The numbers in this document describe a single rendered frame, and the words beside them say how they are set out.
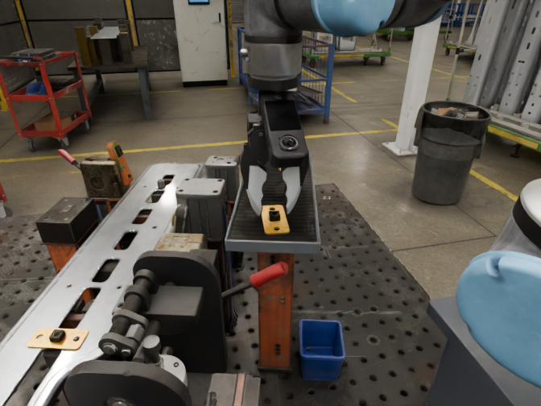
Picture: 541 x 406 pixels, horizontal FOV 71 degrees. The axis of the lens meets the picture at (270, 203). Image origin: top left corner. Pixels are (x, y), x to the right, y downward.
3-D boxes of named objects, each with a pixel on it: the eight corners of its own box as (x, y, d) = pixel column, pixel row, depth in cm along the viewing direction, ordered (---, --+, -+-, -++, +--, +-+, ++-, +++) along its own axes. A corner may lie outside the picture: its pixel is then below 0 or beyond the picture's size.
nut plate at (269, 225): (260, 207, 64) (260, 200, 63) (282, 206, 64) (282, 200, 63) (265, 235, 56) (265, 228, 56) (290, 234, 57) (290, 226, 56)
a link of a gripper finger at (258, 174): (258, 200, 65) (266, 151, 60) (261, 218, 59) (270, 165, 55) (240, 199, 64) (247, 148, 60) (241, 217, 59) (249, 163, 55)
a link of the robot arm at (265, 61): (307, 44, 46) (241, 44, 46) (305, 82, 49) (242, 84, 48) (296, 37, 53) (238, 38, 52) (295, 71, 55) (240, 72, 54)
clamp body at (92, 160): (109, 248, 131) (84, 151, 113) (151, 250, 131) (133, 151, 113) (96, 267, 122) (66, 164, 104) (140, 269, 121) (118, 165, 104)
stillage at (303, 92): (248, 104, 565) (246, 35, 518) (299, 101, 582) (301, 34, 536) (268, 129, 464) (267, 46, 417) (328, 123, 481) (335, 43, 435)
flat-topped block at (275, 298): (261, 337, 97) (258, 180, 75) (291, 338, 97) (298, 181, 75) (258, 371, 88) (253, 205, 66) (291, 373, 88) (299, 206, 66)
